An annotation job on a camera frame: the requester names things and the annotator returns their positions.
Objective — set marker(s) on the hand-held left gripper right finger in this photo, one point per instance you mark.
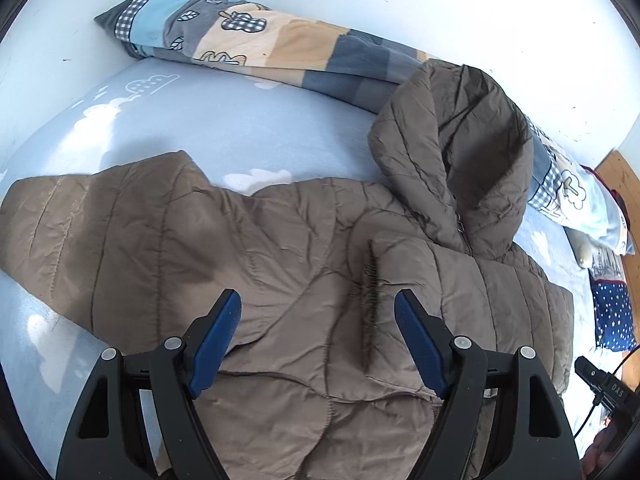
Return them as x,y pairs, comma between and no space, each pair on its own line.
419,340

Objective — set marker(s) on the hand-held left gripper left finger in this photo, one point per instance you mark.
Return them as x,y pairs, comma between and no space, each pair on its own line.
216,340

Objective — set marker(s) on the brown quilted hooded jacket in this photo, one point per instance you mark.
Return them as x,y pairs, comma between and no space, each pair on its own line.
300,240

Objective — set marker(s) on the person's right hand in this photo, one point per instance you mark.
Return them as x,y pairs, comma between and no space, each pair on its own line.
599,452

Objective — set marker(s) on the navy star-print pillow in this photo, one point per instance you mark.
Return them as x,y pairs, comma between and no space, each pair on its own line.
612,310

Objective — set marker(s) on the grey printed pillow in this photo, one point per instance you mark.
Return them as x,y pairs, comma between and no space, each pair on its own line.
607,262

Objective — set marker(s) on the small beige pillow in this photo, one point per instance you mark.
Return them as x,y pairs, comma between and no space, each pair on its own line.
582,255

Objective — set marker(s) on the dark red cloth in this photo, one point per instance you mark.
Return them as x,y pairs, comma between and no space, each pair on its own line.
622,206

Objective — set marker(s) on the wooden headboard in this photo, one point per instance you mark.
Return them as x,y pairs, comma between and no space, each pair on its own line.
617,172

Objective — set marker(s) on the bed with cloud-print sheet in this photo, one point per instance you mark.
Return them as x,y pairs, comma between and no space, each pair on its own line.
225,120

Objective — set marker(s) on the rolled patchwork blanket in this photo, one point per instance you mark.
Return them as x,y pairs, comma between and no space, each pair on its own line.
250,35

